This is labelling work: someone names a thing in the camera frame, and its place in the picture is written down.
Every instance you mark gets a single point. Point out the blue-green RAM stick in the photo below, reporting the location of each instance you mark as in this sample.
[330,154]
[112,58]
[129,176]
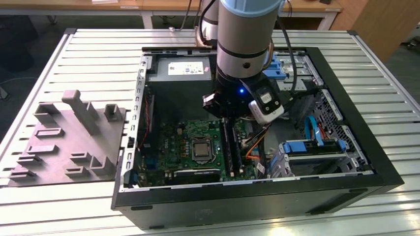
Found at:
[228,150]

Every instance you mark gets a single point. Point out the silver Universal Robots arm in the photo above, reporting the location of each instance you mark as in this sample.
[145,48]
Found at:
[245,37]

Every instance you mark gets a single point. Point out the installed RAM stick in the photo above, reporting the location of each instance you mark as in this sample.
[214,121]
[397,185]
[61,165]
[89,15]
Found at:
[237,147]

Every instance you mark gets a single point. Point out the grey power supply unit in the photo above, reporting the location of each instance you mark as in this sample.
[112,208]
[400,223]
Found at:
[177,98]

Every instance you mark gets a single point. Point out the black CPU socket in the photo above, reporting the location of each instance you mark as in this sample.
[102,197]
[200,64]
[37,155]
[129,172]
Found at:
[193,138]

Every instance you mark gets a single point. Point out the blue drive bay latch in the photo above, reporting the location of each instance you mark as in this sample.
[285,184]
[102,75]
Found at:
[273,73]

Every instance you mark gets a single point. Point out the silver CPU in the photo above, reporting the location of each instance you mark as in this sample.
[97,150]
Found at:
[201,150]

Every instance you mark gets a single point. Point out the green motherboard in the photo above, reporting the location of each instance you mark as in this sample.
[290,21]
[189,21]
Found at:
[173,147]

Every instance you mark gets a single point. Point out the hard disk in blue carrier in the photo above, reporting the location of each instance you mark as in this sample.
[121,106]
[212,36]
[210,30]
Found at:
[296,147]

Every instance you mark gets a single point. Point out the silver drive cage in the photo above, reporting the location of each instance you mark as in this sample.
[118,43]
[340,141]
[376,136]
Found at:
[308,68]

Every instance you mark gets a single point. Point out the black graphics card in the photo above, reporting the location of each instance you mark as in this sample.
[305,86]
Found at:
[196,175]

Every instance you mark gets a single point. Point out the silver disk bay cage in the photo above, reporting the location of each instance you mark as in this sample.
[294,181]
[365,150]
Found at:
[314,164]

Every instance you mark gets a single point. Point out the black open PC case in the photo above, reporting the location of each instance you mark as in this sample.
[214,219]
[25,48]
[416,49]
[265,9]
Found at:
[229,209]

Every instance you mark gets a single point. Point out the grey parts rack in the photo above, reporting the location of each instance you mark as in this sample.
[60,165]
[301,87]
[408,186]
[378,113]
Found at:
[81,137]

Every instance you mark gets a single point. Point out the white box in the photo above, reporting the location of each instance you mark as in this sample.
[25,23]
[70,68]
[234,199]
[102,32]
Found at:
[104,1]

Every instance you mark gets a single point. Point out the wooden cabinet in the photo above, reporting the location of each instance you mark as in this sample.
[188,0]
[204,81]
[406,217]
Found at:
[377,24]

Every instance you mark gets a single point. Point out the black chair base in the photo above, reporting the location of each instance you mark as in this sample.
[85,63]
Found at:
[410,43]

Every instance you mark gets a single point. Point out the wooden desk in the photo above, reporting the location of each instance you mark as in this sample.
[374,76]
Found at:
[65,6]

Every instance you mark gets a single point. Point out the black office chair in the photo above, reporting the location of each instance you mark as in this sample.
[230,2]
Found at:
[16,44]

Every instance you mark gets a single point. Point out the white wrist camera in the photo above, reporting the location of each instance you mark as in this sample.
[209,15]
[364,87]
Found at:
[266,108]

